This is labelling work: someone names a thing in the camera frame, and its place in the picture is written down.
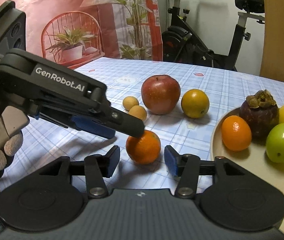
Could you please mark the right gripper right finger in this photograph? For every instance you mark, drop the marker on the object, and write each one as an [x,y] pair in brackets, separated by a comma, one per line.
[186,168]

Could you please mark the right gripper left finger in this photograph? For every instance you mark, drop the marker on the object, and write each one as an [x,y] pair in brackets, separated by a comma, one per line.
[98,167]

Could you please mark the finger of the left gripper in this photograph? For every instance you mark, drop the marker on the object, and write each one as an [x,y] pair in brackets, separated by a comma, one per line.
[117,120]
[83,123]

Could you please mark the orange mandarin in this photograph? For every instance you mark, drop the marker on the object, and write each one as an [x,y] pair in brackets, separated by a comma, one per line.
[144,150]
[236,136]

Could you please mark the red apple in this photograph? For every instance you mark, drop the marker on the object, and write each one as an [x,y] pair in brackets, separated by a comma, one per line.
[160,94]

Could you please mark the dark purple mangosteen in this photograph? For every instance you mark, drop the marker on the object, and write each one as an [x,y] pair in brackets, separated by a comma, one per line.
[261,113]

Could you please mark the green apple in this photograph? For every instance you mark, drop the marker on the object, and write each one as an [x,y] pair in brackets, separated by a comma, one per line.
[275,144]

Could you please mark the small brown longan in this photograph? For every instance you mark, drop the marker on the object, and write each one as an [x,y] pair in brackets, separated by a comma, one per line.
[138,112]
[129,102]

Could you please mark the blue plaid tablecloth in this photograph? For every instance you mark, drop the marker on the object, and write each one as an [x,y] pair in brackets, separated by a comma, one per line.
[44,142]

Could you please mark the yellow-green orange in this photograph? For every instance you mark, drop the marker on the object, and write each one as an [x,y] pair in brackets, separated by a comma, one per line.
[195,103]

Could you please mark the printed pink backdrop cloth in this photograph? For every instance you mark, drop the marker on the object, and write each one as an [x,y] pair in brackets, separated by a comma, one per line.
[75,32]

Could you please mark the black exercise bike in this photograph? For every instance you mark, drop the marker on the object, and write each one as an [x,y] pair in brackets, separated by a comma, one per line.
[182,42]

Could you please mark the beige plate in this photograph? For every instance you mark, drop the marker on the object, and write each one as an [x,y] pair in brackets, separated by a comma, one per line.
[253,159]

